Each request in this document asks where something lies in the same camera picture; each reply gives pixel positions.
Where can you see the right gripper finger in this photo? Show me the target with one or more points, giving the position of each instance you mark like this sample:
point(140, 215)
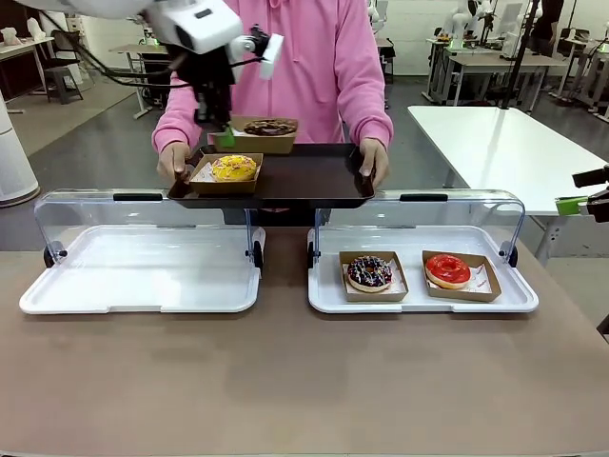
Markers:
point(571, 205)
point(595, 175)

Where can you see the black serving tray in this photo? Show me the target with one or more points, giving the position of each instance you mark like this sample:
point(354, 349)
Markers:
point(304, 178)

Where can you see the yellow frosted donut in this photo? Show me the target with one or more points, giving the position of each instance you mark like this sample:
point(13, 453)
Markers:
point(223, 188)

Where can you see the person's left hand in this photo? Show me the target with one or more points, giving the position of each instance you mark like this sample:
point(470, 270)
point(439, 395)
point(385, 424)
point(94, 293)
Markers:
point(378, 159)

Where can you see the clear display lid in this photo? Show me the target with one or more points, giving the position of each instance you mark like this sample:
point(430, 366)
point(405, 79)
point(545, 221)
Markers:
point(476, 214)
point(95, 214)

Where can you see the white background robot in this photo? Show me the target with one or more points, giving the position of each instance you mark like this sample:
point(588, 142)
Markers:
point(464, 21)

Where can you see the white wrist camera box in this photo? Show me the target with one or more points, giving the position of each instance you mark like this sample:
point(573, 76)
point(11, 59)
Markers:
point(272, 54)

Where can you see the dark glazed sprinkled donut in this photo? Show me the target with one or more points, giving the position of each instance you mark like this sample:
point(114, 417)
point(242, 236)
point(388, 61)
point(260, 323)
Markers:
point(370, 276)

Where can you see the person's right forearm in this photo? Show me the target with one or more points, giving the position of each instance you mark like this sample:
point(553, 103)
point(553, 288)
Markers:
point(171, 124)

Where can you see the person in pink hoodie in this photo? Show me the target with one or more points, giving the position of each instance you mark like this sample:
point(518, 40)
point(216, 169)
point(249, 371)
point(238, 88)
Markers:
point(323, 71)

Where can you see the wooden lab table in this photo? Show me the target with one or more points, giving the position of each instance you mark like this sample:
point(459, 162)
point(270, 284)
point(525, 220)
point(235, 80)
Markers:
point(135, 48)
point(499, 61)

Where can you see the red glazed donut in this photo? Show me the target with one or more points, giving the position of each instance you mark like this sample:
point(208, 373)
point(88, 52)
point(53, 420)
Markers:
point(448, 272)

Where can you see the grey office chair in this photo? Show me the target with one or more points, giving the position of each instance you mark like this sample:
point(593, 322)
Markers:
point(66, 76)

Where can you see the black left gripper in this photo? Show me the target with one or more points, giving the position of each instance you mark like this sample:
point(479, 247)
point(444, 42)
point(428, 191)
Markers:
point(204, 69)

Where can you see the person's right hand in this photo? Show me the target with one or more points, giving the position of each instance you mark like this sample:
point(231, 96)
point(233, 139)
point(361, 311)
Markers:
point(172, 159)

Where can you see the white cylinder air purifier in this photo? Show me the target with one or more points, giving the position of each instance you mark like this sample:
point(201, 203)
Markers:
point(14, 152)

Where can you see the white display tray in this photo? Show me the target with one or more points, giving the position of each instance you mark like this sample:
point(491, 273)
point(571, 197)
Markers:
point(143, 271)
point(418, 304)

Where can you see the yellow sprinkled donut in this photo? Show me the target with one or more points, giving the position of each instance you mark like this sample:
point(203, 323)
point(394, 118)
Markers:
point(234, 167)

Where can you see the white table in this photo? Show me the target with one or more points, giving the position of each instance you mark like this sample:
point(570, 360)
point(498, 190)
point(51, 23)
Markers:
point(504, 147)

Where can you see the black tripod stand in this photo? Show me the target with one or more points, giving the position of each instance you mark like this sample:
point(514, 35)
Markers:
point(521, 47)

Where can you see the chocolate sprinkled donut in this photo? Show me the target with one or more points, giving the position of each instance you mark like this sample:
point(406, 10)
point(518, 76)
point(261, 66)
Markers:
point(376, 296)

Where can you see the red frosted donut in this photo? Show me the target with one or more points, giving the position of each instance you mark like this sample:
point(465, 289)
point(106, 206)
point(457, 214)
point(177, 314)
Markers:
point(492, 290)

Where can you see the person in dark clothes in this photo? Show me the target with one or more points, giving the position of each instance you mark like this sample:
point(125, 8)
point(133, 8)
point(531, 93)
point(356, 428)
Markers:
point(547, 24)

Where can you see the person's left forearm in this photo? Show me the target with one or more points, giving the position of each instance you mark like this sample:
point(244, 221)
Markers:
point(376, 116)

